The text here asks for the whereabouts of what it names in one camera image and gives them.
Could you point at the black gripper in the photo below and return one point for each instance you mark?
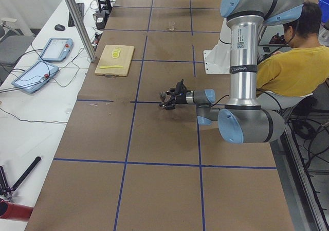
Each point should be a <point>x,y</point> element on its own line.
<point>180,99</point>

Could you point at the steel double jigger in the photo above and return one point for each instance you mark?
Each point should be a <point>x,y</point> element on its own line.
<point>163,96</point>

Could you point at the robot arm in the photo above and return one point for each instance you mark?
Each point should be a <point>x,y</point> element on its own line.
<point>242,119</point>

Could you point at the yellow plastic knife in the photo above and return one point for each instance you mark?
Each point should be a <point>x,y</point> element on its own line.
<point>111,66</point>

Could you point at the wooden cutting board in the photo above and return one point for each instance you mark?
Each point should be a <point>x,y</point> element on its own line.
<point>124,59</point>

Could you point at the black power box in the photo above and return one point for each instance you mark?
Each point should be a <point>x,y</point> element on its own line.
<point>100,20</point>

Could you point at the far blue teach pendant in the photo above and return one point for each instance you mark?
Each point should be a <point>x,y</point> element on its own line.
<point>56,50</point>

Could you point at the blue teach pendant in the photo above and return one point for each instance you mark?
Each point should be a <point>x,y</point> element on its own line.
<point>56,50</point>
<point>35,77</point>

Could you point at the black computer mouse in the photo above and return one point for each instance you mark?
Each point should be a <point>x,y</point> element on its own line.
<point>59,27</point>

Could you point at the person in yellow shirt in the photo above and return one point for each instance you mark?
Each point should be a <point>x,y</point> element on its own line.
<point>301,70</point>

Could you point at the near blue teach pendant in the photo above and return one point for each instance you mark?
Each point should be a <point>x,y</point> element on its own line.
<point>35,77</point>

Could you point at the black rod tool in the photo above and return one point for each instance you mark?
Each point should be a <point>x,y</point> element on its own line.
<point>26,173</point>

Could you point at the grey office chair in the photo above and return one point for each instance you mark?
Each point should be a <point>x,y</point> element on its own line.
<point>14,46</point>

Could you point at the red cylinder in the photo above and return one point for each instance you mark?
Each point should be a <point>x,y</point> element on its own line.
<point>15,212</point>

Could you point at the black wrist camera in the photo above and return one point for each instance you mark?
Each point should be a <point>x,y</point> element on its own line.
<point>180,88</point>

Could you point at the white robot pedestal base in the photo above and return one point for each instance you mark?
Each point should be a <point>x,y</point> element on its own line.
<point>224,54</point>

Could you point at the aluminium frame post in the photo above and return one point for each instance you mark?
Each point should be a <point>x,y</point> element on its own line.
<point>72,7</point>

